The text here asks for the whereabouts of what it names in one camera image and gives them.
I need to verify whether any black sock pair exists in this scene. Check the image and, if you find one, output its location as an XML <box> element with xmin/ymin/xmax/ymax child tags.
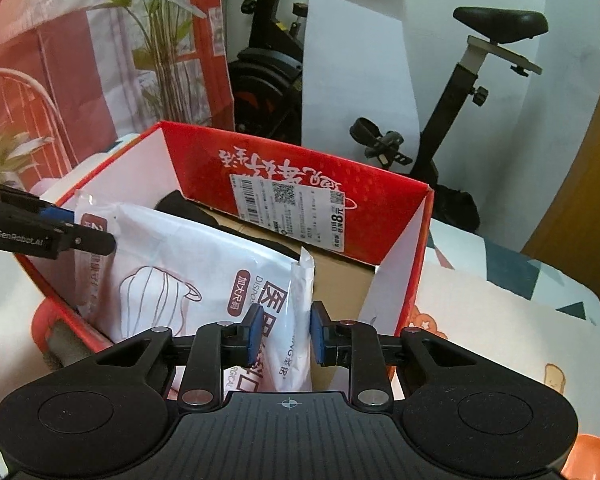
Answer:
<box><xmin>155</xmin><ymin>191</ymin><xmax>300</xmax><ymax>261</ymax></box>

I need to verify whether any red cardboard box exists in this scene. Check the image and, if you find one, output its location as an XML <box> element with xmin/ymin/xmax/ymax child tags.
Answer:
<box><xmin>21</xmin><ymin>122</ymin><xmax>434</xmax><ymax>391</ymax></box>

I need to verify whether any pink printed backdrop cloth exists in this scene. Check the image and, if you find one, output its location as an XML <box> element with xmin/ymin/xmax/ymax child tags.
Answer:
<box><xmin>0</xmin><ymin>0</ymin><xmax>235</xmax><ymax>193</ymax></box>

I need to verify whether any black exercise bike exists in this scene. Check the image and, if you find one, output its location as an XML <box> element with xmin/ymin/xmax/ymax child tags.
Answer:
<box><xmin>228</xmin><ymin>0</ymin><xmax>548</xmax><ymax>232</ymax></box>

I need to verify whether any orange plastic dish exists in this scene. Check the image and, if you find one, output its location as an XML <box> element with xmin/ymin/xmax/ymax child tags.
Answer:
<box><xmin>560</xmin><ymin>434</ymin><xmax>600</xmax><ymax>480</ymax></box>

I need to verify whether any white foam sheet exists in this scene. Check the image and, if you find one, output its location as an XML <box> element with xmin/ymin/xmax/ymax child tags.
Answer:
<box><xmin>301</xmin><ymin>0</ymin><xmax>420</xmax><ymax>162</ymax></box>

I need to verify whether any wooden door frame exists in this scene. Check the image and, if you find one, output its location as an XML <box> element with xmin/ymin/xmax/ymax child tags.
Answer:
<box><xmin>524</xmin><ymin>99</ymin><xmax>600</xmax><ymax>298</ymax></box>

